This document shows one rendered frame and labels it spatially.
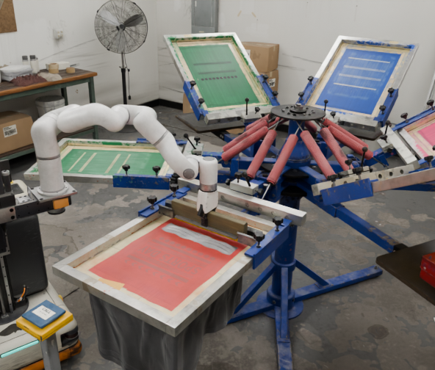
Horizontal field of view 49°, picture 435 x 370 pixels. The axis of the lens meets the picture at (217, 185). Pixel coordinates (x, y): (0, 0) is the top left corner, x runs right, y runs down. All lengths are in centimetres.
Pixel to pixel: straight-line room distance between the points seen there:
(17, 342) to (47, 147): 112
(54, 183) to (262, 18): 477
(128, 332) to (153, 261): 28
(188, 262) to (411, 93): 438
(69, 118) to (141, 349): 93
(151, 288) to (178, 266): 17
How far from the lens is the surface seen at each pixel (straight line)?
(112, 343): 207
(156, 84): 757
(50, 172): 206
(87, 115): 193
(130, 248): 201
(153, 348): 189
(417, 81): 584
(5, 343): 273
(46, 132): 199
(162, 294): 175
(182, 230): 211
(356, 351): 305
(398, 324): 332
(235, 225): 198
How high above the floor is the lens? 202
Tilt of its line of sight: 25 degrees down
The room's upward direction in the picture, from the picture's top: 1 degrees clockwise
